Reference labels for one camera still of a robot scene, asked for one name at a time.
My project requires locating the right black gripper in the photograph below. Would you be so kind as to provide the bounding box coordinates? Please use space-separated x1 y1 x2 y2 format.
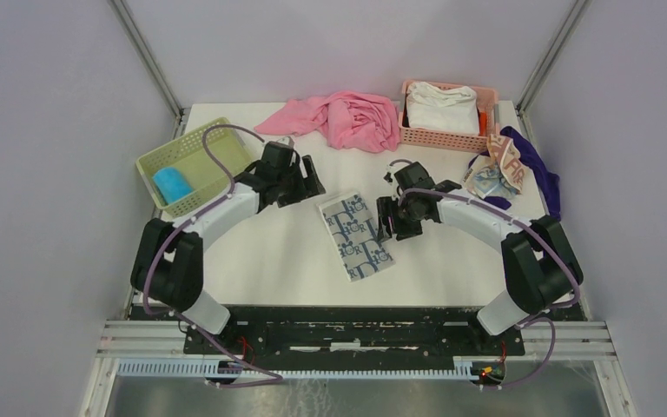
375 195 423 243

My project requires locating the blue white patterned cloth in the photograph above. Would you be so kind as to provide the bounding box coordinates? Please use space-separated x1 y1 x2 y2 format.
318 192 395 282

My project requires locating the green plastic basket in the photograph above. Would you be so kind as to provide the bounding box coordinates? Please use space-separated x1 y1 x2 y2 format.
135 117 253 218

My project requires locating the blue towel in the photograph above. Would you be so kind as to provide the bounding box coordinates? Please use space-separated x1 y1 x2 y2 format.
152 167 193 205

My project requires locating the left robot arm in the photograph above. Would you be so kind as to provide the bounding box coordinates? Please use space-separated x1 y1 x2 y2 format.
129 142 326 354

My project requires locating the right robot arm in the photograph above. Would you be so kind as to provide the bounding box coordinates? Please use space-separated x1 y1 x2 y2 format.
377 159 583 354

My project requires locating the pink towel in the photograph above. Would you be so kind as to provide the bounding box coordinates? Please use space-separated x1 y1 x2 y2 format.
254 90 400 153

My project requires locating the white folded towel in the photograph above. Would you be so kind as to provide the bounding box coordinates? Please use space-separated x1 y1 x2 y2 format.
406 82 480 135

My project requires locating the beige rabbit print towel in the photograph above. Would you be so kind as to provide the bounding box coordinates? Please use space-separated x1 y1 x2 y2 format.
463 135 527 200

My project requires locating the orange item in basket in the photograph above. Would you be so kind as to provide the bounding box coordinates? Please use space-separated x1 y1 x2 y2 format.
478 111 487 136

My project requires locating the pink plastic basket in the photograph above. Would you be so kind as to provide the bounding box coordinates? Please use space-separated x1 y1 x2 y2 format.
399 80 499 153

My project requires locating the purple cloth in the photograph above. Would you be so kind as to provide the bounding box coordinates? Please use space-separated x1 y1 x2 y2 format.
468 126 561 220

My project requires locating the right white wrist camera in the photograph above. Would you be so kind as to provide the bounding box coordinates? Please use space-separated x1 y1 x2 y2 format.
383 171 398 186

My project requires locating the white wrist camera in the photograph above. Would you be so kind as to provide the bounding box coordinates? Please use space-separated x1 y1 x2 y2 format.
276 136 295 148
383 171 398 186

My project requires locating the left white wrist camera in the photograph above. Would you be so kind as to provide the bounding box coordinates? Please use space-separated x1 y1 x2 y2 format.
276 136 295 148

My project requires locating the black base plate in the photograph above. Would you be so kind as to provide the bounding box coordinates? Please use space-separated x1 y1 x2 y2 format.
129 305 588 373

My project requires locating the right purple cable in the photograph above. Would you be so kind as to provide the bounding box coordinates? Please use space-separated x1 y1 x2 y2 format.
387 158 582 393

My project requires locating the purple cable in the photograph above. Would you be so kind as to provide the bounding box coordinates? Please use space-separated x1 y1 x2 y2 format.
387 158 582 393
141 123 285 389

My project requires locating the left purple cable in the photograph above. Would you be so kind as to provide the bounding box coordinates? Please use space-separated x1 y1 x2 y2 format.
141 123 285 389

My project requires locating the white cable duct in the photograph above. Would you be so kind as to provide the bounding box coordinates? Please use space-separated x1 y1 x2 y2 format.
116 359 478 381

